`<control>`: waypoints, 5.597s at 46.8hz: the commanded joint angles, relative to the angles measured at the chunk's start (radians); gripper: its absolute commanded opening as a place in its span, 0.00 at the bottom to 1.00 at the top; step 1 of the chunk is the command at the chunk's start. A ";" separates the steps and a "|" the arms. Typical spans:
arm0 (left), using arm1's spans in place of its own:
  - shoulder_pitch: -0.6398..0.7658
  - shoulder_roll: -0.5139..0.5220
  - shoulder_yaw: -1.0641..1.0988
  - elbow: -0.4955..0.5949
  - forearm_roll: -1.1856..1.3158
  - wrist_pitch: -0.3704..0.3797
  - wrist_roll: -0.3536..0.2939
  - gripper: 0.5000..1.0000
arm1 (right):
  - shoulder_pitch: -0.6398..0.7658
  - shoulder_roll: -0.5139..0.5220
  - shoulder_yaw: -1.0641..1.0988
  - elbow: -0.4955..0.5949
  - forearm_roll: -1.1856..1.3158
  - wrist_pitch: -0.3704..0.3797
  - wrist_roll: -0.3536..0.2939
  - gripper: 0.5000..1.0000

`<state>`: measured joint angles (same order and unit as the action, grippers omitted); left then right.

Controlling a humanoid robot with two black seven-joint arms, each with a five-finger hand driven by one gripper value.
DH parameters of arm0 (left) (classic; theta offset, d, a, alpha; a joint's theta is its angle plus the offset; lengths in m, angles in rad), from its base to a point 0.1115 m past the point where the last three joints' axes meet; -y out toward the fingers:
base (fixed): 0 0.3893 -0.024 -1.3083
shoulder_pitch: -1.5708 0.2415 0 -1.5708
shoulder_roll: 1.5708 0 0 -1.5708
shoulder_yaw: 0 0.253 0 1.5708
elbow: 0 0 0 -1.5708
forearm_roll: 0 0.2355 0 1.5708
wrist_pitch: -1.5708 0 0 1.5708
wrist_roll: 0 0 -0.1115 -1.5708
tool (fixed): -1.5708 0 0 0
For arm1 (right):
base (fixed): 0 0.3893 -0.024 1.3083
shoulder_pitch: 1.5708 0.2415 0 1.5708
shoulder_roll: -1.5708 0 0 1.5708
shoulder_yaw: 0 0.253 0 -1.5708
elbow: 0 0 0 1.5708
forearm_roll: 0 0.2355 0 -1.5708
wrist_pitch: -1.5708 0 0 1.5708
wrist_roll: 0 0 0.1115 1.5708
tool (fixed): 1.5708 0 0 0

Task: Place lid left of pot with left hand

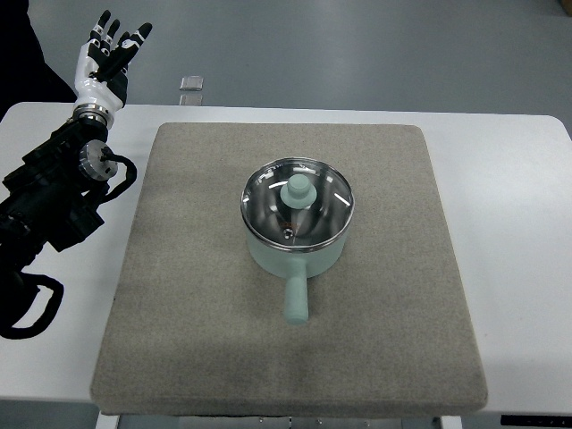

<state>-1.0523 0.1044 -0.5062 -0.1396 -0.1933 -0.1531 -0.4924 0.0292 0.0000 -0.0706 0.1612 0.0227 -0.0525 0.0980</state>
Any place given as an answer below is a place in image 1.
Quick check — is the beige fabric mat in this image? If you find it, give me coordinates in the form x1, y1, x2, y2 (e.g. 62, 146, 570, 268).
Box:
90, 122, 488, 418

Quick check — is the glass lid with green knob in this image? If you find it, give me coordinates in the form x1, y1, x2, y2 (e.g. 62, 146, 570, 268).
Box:
240, 157, 355, 252

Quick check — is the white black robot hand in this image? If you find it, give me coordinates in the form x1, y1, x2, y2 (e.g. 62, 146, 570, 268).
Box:
73, 10, 153, 127

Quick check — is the lower metal floor plate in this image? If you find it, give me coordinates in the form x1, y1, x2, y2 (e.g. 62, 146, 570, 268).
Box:
179, 93, 203, 106

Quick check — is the upper metal floor plate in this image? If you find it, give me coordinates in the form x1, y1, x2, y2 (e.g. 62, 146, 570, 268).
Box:
180, 75, 204, 91

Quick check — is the metal floor plate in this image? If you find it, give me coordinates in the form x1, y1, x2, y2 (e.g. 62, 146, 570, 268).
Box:
179, 93, 203, 106
180, 75, 204, 91

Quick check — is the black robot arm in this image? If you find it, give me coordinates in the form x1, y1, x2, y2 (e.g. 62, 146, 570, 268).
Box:
1, 104, 138, 287

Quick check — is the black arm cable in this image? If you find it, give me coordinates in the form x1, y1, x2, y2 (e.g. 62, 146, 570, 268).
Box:
0, 263, 65, 340

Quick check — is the mint green saucepan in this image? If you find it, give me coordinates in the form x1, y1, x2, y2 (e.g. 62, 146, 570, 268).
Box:
246, 229, 349, 325

